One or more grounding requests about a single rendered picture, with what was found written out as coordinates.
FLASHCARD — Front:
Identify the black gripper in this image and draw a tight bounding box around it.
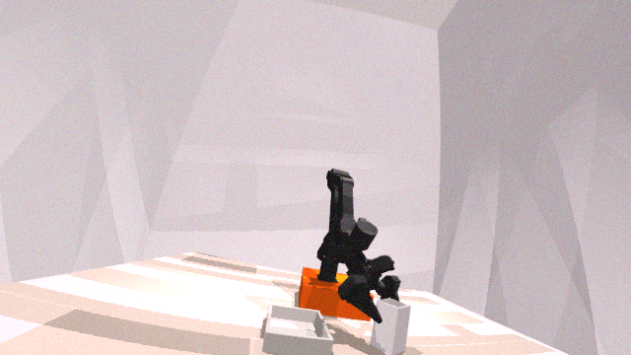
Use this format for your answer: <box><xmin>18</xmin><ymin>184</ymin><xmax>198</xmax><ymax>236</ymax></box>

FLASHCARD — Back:
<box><xmin>338</xmin><ymin>255</ymin><xmax>401</xmax><ymax>323</ymax></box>

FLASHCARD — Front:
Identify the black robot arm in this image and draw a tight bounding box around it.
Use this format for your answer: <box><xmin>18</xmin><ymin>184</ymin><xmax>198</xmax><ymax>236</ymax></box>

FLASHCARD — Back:
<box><xmin>316</xmin><ymin>169</ymin><xmax>395</xmax><ymax>283</ymax></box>

